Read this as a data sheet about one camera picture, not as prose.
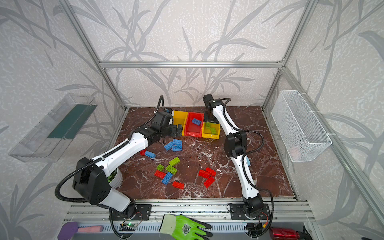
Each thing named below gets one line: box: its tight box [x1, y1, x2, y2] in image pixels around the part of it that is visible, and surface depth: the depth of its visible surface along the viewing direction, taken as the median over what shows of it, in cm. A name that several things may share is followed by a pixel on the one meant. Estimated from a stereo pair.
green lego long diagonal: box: [168, 156, 181, 166], surface depth 93 cm
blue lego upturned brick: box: [172, 144, 183, 152], surface depth 98 cm
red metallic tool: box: [269, 227, 300, 240], surface depth 68 cm
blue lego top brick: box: [172, 138, 183, 145], surface depth 100 cm
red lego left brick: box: [154, 170, 166, 179], surface depth 86 cm
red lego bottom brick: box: [172, 181, 185, 190], surface depth 82 cm
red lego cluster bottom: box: [203, 176, 215, 189], surface depth 84 cm
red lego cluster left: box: [198, 169, 211, 179], surface depth 86 cm
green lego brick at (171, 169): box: [165, 164, 178, 175], surface depth 89 cm
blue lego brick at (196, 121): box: [192, 118, 201, 126], surface depth 111 cm
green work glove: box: [159, 214, 213, 240], surface depth 70 cm
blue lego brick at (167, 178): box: [161, 171, 173, 186], surface depth 84 cm
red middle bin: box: [184, 112, 204, 138], surface depth 110 cm
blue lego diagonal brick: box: [164, 141, 173, 151], surface depth 98 cm
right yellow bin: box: [201, 122, 221, 140], surface depth 101 cm
